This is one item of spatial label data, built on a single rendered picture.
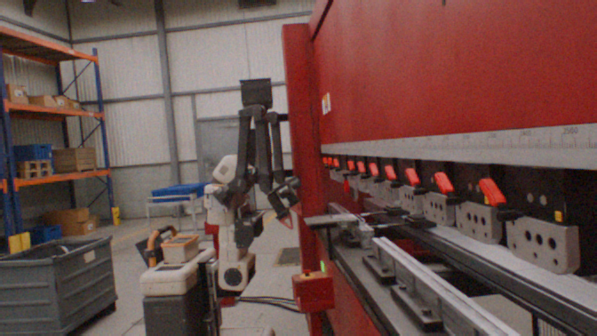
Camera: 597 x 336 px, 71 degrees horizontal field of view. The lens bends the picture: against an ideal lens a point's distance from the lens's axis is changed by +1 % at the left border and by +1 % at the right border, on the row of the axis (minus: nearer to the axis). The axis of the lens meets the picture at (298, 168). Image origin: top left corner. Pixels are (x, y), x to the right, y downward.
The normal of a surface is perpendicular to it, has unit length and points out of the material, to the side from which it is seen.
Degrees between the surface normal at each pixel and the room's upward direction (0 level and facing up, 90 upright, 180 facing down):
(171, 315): 90
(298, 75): 90
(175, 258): 92
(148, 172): 90
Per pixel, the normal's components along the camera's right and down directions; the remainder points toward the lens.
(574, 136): -0.99, 0.09
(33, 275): -0.12, 0.05
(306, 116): 0.09, 0.04
